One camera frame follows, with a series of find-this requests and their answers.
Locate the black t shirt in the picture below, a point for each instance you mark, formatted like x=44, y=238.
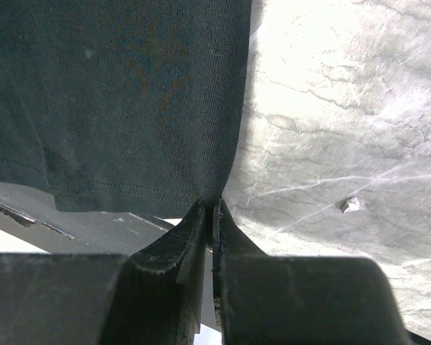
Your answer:
x=122, y=106

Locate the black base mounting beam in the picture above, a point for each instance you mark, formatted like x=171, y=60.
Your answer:
x=30, y=215

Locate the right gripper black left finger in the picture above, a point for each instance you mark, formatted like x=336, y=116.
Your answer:
x=151, y=297

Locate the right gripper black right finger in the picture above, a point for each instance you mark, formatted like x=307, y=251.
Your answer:
x=265, y=299

